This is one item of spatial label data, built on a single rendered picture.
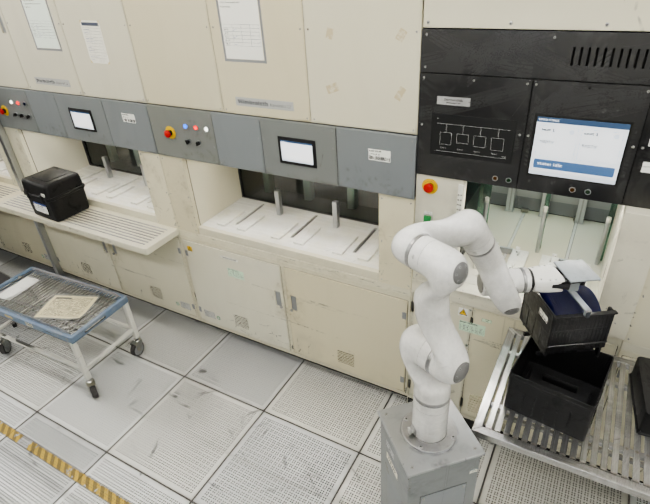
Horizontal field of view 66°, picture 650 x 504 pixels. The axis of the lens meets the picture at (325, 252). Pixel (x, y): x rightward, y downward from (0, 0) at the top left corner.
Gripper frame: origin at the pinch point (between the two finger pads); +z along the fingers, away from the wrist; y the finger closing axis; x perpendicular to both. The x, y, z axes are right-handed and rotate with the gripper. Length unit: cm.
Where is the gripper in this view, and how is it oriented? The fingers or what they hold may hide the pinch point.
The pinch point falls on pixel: (573, 275)
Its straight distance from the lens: 184.8
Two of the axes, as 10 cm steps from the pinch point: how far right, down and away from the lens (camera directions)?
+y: 0.8, 5.2, -8.5
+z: 10.0, -0.8, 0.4
